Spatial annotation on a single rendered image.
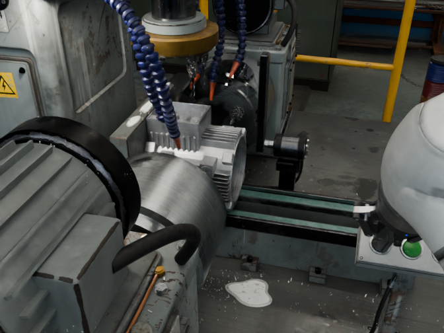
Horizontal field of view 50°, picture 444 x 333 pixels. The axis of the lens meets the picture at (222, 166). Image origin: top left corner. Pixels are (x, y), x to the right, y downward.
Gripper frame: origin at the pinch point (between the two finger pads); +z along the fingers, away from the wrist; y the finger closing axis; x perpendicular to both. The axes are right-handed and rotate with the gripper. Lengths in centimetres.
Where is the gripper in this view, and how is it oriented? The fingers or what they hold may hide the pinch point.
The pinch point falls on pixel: (385, 237)
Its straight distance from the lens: 81.8
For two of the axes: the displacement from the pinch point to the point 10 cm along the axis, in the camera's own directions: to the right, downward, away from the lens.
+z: 1.5, 3.6, 9.2
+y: -9.7, -1.3, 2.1
